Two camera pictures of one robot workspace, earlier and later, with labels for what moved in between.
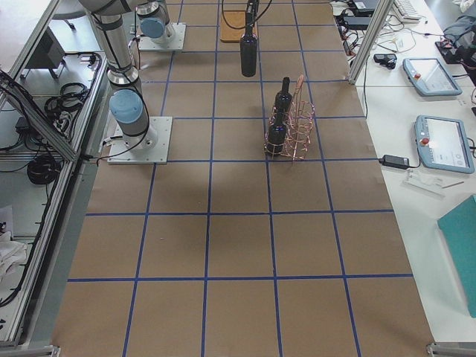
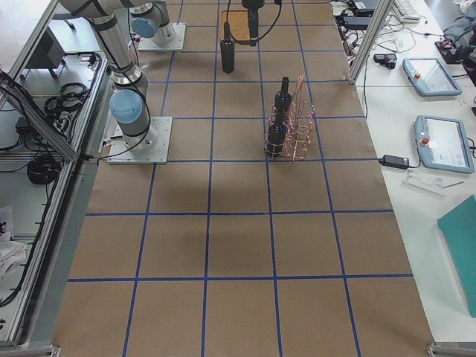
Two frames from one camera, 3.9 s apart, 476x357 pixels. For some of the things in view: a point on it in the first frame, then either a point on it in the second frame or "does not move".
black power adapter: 395,161 does not move
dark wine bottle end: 277,134 does not move
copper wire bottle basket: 289,129 does not move
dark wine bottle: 248,49 → 227,51
